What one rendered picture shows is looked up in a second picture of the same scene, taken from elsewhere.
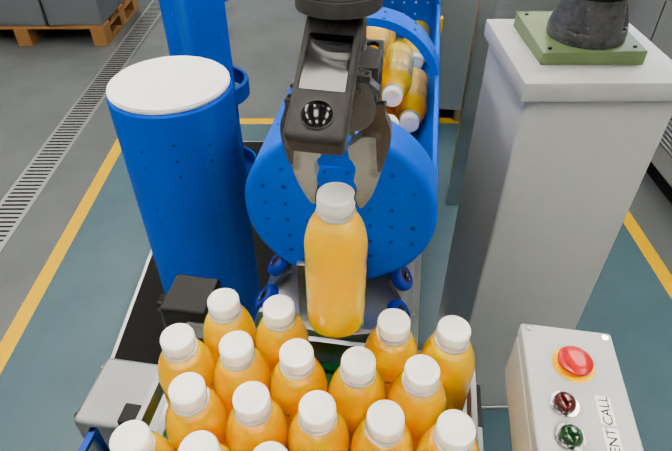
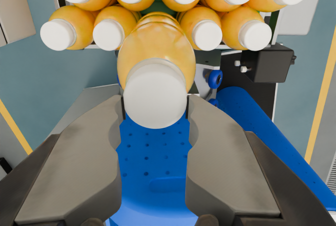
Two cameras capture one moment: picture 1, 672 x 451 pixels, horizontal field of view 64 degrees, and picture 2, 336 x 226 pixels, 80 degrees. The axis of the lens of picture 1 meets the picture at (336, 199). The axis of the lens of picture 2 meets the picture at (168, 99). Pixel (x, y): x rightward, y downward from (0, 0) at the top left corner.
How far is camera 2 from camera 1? 0.42 m
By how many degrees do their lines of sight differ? 22
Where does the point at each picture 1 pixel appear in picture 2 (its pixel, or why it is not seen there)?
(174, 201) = (278, 154)
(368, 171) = (80, 133)
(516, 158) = not seen: hidden behind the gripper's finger
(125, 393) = (292, 10)
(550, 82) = not seen: outside the picture
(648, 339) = (39, 126)
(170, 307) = (286, 52)
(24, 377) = (313, 68)
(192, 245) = (258, 132)
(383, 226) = (136, 134)
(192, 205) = not seen: hidden behind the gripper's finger
